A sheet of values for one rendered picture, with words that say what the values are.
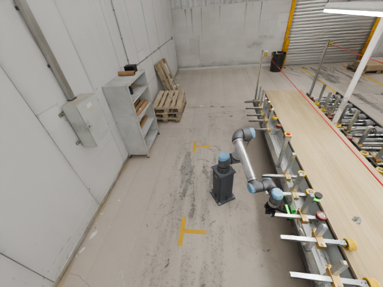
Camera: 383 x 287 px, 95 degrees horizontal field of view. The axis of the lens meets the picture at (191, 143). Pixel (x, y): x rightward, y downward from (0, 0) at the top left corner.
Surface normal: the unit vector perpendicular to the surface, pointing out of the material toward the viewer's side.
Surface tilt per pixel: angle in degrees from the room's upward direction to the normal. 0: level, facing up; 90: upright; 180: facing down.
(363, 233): 0
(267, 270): 0
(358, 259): 0
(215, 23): 90
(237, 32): 90
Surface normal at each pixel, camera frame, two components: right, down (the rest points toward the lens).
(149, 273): -0.08, -0.79
